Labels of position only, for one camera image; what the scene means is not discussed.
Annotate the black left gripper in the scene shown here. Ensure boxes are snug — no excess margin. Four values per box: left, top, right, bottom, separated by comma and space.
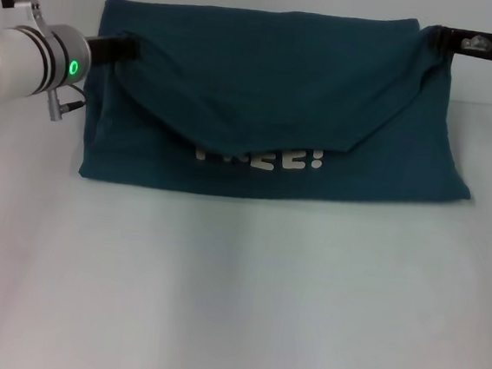
82, 31, 141, 69

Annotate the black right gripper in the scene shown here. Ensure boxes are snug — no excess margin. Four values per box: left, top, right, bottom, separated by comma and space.
428, 23, 492, 62

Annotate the teal blue t-shirt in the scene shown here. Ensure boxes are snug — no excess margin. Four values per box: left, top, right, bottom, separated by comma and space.
75, 0, 489, 221

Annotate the clear cable plug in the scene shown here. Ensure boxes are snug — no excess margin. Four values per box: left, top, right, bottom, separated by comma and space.
461, 34, 490, 53

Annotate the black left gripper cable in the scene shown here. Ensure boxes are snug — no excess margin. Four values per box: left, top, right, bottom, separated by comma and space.
55, 82, 89, 112

